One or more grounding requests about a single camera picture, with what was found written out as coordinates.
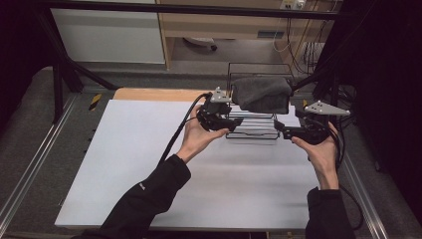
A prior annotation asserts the wooden desk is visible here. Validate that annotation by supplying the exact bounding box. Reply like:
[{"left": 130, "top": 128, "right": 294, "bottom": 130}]
[{"left": 155, "top": 0, "right": 342, "bottom": 71}]

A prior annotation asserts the white power strip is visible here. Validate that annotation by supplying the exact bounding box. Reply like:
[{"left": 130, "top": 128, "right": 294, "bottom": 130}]
[{"left": 280, "top": 0, "right": 307, "bottom": 10}]

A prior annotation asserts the wooden table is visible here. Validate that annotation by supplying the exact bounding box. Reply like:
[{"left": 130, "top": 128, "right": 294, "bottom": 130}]
[{"left": 112, "top": 88, "right": 233, "bottom": 104}]

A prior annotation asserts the black floor cable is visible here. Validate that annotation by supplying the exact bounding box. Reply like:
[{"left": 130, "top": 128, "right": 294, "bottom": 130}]
[{"left": 334, "top": 84, "right": 358, "bottom": 167}]

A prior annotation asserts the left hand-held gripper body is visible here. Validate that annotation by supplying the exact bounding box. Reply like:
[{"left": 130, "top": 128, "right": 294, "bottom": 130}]
[{"left": 196, "top": 87, "right": 233, "bottom": 131}]

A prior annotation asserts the black metal stand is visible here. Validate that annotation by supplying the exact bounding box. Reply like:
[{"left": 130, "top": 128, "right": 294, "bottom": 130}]
[
  {"left": 292, "top": 66, "right": 353, "bottom": 131},
  {"left": 33, "top": 6, "right": 119, "bottom": 124}
]

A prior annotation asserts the white board sheet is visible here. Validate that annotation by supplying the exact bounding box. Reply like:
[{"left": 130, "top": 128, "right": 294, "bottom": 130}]
[{"left": 54, "top": 99, "right": 321, "bottom": 231}]

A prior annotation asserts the white cabinet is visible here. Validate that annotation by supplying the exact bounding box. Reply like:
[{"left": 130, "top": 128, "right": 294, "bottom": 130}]
[{"left": 49, "top": 0, "right": 166, "bottom": 65}]

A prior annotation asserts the aluminium floor rail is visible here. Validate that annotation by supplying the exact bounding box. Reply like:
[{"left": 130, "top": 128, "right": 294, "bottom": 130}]
[
  {"left": 0, "top": 94, "right": 80, "bottom": 227},
  {"left": 341, "top": 145, "right": 390, "bottom": 239}
]

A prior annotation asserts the black wire rack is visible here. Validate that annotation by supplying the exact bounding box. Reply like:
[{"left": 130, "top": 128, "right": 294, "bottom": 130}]
[{"left": 225, "top": 62, "right": 297, "bottom": 140}]

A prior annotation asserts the right hand-held gripper black cable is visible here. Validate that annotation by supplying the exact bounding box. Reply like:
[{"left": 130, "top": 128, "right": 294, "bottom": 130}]
[{"left": 327, "top": 116, "right": 364, "bottom": 232}]

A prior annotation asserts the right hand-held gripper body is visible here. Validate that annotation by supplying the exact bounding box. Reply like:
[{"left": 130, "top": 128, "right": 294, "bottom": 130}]
[{"left": 304, "top": 100, "right": 351, "bottom": 145}]

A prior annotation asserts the person's right hand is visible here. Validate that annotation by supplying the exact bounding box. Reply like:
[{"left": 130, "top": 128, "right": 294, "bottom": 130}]
[{"left": 291, "top": 120, "right": 340, "bottom": 191}]

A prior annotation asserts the office chair base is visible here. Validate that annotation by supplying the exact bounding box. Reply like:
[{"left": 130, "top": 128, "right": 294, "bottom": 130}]
[{"left": 183, "top": 37, "right": 219, "bottom": 52}]

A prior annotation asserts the person's left hand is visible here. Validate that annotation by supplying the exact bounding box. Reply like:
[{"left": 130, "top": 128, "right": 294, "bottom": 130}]
[{"left": 176, "top": 104, "right": 230, "bottom": 164}]

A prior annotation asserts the black metal frame bar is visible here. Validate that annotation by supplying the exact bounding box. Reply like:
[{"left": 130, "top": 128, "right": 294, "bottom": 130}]
[{"left": 36, "top": 0, "right": 346, "bottom": 21}]

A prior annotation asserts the hanging cables bundle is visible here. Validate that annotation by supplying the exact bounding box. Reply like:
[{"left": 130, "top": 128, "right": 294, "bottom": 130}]
[{"left": 272, "top": 16, "right": 330, "bottom": 76}]

